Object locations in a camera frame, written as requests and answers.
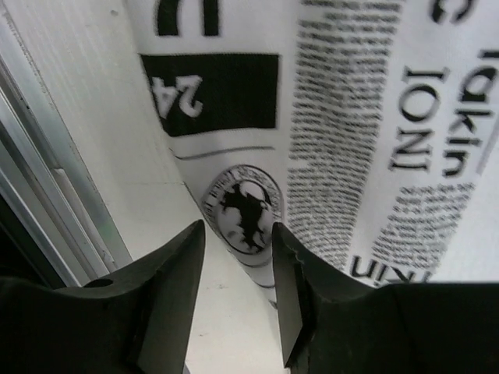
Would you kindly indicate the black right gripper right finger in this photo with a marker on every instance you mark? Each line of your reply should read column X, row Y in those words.
column 330, row 323

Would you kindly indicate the newspaper print trousers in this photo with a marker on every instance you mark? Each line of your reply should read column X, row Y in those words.
column 362, row 126

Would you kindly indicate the aluminium frame rail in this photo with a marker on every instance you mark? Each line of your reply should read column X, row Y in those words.
column 44, row 180

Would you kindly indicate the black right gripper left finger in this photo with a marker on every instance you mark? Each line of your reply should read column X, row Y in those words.
column 137, row 319

